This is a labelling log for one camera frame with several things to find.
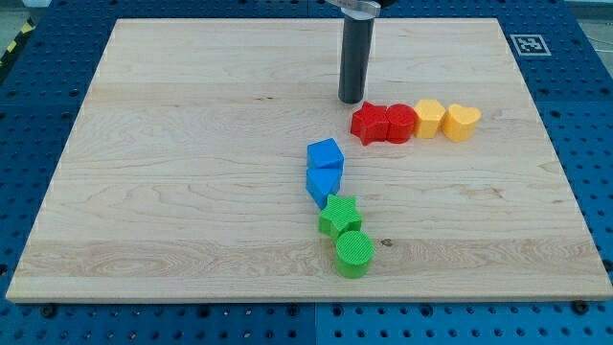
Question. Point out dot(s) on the blue cube block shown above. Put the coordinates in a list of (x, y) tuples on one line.
[(324, 154)]

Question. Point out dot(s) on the yellow hexagon block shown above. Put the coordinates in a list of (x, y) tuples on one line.
[(430, 114)]

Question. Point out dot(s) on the yellow heart block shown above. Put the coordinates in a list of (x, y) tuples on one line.
[(460, 122)]

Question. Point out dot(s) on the wooden board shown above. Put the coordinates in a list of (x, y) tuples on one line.
[(183, 179)]

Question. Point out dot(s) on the blue triangle block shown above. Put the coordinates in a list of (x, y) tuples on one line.
[(323, 182)]

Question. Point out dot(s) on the green star block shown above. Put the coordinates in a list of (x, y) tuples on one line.
[(339, 217)]

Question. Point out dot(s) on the green cylinder block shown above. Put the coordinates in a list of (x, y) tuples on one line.
[(354, 253)]

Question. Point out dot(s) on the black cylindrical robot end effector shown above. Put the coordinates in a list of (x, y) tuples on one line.
[(359, 19)]

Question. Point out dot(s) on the red cylinder block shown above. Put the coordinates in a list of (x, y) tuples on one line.
[(401, 118)]

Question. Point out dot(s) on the red star block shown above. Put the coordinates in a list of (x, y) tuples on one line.
[(370, 123)]

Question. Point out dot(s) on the white fiducial marker tag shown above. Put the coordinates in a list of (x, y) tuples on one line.
[(530, 45)]

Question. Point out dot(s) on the yellow black hazard tape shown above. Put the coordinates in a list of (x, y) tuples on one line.
[(17, 44)]

